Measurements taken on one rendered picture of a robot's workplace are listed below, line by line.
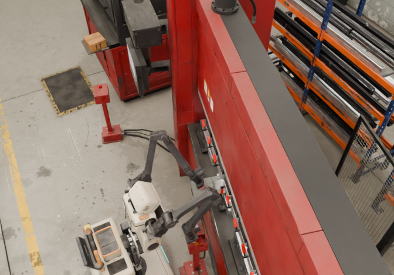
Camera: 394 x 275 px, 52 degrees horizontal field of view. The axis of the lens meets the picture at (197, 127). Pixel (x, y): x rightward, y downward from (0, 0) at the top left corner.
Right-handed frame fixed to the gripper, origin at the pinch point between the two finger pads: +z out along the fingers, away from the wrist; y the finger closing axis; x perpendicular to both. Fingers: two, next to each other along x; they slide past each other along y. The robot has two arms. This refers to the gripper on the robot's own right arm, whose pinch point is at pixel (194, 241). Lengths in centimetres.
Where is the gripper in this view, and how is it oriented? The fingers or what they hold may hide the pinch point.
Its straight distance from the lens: 340.2
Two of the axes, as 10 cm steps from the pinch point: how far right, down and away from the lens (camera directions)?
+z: 2.5, 6.0, 7.6
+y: 9.3, -3.6, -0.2
